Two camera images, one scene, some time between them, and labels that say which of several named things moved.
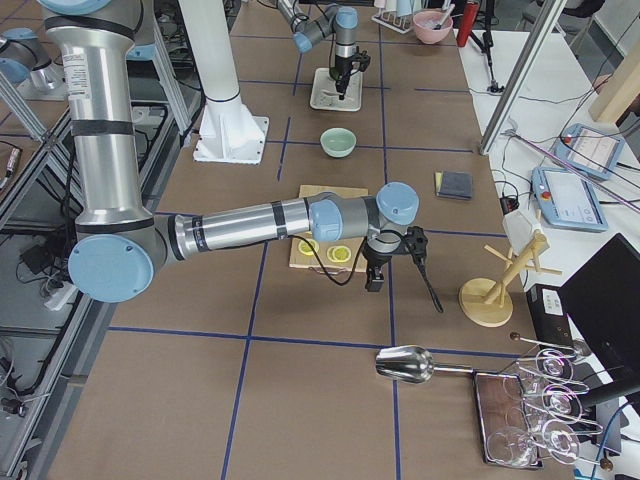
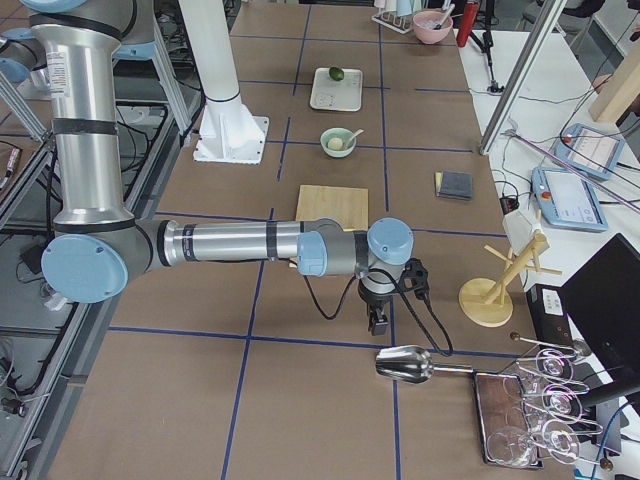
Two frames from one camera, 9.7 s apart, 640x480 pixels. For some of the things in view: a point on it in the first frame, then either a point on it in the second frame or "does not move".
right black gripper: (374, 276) -> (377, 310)
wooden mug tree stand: (490, 303) does not move
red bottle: (469, 14) does not move
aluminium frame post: (547, 17) does not move
